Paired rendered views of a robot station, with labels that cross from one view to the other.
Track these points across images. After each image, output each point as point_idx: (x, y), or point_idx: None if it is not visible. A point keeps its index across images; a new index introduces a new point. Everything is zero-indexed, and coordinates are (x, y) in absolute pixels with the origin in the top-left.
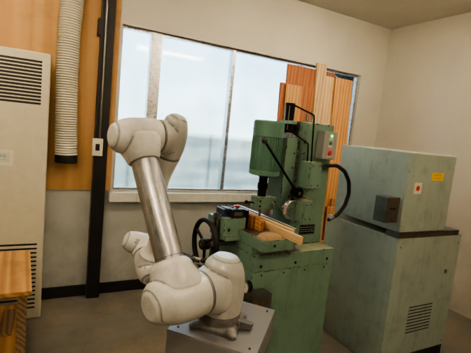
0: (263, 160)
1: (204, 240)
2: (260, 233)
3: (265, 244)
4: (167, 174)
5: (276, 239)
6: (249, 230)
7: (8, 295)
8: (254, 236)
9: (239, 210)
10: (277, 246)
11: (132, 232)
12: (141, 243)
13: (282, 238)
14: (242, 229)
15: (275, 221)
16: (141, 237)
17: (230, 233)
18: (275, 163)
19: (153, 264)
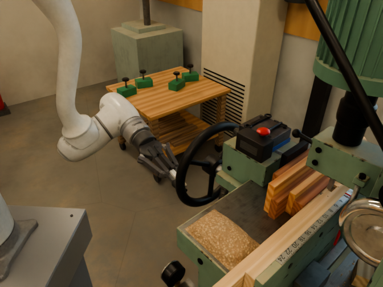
0: (328, 20)
1: (206, 159)
2: (213, 212)
3: (182, 239)
4: (44, 15)
5: (207, 253)
6: (248, 195)
7: (141, 113)
8: (207, 207)
9: (250, 141)
10: (208, 269)
11: (108, 94)
12: (100, 110)
13: (229, 265)
14: (251, 184)
15: (310, 224)
16: (106, 105)
17: (232, 175)
18: (365, 41)
19: (64, 138)
